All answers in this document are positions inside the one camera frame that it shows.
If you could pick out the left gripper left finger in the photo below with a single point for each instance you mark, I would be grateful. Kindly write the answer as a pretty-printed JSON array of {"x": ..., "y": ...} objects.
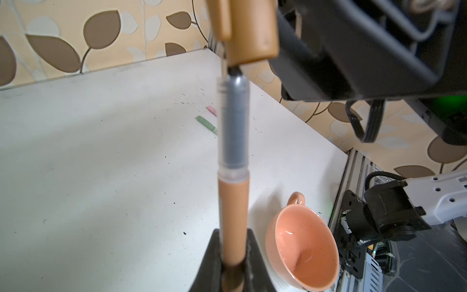
[{"x": 208, "y": 278}]

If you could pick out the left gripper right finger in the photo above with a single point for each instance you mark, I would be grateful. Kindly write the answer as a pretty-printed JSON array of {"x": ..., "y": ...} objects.
[{"x": 256, "y": 277}]

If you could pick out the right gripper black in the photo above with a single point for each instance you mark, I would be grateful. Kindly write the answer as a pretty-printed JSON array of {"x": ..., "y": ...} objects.
[{"x": 372, "y": 50}]

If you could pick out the orange pen cap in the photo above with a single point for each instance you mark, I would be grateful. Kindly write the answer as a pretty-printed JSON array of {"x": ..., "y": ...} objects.
[{"x": 247, "y": 29}]

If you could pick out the orange pen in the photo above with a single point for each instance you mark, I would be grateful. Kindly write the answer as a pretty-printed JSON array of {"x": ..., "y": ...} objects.
[{"x": 233, "y": 175}]

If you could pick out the pink pen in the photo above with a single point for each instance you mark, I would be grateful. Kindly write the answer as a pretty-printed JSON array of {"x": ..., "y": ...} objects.
[{"x": 212, "y": 110}]

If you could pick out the green pen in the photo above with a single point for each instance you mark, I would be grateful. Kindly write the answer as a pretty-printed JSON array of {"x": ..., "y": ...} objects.
[{"x": 207, "y": 124}]

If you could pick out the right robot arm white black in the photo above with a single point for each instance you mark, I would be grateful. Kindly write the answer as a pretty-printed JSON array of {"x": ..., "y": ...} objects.
[{"x": 402, "y": 207}]

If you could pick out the peach ceramic mug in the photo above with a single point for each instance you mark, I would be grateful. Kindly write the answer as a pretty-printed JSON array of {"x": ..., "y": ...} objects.
[{"x": 301, "y": 248}]

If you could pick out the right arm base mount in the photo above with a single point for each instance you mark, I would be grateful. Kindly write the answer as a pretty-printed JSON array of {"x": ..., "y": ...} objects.
[{"x": 351, "y": 231}]

